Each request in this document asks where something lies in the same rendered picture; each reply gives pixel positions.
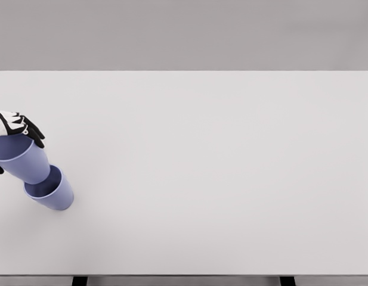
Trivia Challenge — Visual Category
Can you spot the lavender blue cup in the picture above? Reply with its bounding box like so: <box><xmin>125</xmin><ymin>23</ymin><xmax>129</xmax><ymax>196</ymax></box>
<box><xmin>23</xmin><ymin>164</ymin><xmax>75</xmax><ymax>212</ymax></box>
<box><xmin>0</xmin><ymin>133</ymin><xmax>51</xmax><ymax>185</ymax></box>

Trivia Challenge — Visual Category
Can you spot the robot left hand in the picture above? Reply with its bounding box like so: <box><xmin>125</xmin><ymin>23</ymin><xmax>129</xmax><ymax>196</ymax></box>
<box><xmin>0</xmin><ymin>108</ymin><xmax>46</xmax><ymax>175</ymax></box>

